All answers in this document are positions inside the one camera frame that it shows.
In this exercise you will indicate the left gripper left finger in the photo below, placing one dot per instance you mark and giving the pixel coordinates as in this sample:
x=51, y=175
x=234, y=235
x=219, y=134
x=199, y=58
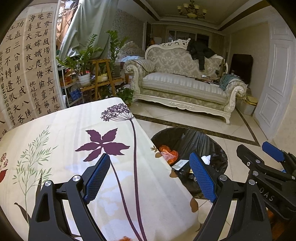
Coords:
x=49, y=222

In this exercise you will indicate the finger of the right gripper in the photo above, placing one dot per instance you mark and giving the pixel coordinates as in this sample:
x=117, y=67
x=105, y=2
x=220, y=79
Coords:
x=287, y=160
x=254, y=163

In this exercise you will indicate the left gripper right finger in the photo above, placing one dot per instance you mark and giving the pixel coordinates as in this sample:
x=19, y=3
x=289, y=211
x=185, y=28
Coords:
x=250, y=220

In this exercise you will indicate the orange plastic bag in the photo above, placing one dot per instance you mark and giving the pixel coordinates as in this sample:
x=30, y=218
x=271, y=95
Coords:
x=169, y=155

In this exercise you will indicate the black-lined trash bin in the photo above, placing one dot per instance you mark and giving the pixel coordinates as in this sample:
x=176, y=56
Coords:
x=185, y=141

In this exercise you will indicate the white crumpled tissue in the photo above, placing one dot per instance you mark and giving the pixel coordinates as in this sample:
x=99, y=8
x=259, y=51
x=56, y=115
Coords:
x=206, y=159

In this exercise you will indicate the white panel door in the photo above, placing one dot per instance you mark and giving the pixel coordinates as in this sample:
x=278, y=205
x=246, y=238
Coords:
x=279, y=78

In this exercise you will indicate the white flat sachet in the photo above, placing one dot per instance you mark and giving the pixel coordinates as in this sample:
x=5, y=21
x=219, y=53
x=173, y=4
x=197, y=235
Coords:
x=180, y=164

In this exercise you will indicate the floral cream tablecloth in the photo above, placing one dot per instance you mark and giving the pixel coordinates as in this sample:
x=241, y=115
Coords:
x=139, y=198

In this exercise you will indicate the ornate white sofa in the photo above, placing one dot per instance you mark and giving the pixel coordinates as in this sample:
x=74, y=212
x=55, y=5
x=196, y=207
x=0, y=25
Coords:
x=168, y=75

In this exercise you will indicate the black garment on sofa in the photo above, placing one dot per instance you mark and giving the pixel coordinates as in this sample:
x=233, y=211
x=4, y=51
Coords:
x=199, y=51

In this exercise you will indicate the metal storage shelf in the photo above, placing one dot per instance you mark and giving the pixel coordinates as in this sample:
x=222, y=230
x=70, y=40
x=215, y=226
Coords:
x=70, y=87

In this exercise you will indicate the calligraphy folding screen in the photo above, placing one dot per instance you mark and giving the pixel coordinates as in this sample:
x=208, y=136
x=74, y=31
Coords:
x=30, y=87

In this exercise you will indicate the small floor plant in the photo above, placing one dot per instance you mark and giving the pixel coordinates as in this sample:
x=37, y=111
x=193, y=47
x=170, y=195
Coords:
x=126, y=94

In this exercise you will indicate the wooden plant stand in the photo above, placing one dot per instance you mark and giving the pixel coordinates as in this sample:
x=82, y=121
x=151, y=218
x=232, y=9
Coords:
x=102, y=78

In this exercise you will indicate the potted plant white pot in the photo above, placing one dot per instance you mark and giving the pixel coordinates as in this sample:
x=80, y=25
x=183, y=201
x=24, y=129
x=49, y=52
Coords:
x=81, y=62

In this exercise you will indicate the ceiling chandelier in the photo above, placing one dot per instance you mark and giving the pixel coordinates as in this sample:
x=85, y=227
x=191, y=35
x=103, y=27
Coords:
x=192, y=10

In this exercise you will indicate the tall green plant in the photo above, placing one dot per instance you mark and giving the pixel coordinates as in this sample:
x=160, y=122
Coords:
x=115, y=45

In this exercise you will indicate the grey-green curtain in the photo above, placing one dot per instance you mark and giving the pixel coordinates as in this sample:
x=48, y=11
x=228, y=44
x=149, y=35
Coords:
x=91, y=17

